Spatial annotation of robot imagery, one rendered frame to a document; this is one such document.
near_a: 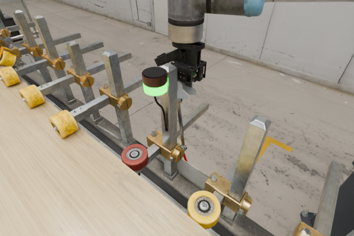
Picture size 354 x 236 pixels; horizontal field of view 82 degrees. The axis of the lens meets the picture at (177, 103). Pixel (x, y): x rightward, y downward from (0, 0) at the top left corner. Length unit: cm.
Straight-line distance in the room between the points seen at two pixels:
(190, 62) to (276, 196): 137
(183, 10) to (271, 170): 156
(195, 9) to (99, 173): 49
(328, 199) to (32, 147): 89
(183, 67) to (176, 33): 9
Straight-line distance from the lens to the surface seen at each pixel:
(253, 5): 49
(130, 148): 66
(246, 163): 52
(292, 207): 174
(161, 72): 49
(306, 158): 208
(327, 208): 73
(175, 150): 69
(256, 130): 45
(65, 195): 64
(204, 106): 89
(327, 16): 300
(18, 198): 69
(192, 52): 54
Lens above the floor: 140
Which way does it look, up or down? 37 degrees down
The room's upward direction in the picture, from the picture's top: straight up
